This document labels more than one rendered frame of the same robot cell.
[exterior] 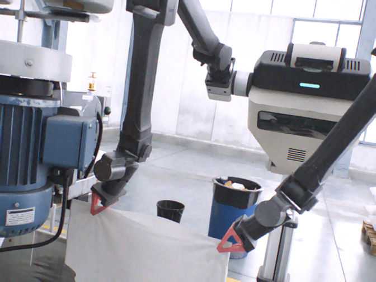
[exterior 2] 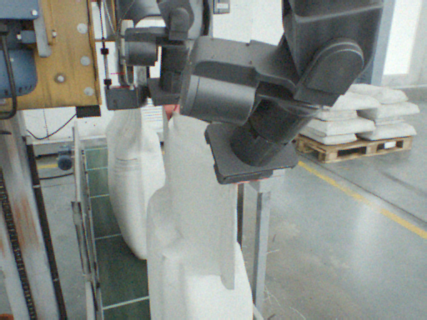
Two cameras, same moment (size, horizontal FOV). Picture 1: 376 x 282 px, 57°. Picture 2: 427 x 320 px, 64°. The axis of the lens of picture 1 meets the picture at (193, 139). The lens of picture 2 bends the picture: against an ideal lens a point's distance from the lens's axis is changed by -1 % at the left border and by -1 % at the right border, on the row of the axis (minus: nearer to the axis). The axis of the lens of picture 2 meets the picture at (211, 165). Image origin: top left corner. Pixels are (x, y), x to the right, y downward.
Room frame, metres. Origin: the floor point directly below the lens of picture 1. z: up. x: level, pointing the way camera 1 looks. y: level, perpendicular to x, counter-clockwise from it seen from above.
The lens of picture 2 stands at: (0.55, -0.44, 1.19)
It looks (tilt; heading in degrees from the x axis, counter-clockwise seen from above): 21 degrees down; 53
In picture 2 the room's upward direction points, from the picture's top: straight up
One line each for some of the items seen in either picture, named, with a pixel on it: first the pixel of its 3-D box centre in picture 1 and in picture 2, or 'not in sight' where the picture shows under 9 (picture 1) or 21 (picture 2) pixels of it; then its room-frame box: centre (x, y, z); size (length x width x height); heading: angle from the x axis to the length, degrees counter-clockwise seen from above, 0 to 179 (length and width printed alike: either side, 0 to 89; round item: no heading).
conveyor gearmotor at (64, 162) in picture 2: not in sight; (68, 156); (1.15, 2.06, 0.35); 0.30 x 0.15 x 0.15; 73
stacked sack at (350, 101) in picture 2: not in sight; (342, 101); (3.67, 1.49, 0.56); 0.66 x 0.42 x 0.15; 163
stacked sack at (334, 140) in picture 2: not in sight; (321, 131); (3.66, 1.69, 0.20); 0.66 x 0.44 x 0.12; 73
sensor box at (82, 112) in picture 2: not in sight; (87, 111); (0.82, 0.43, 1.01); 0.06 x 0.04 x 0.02; 163
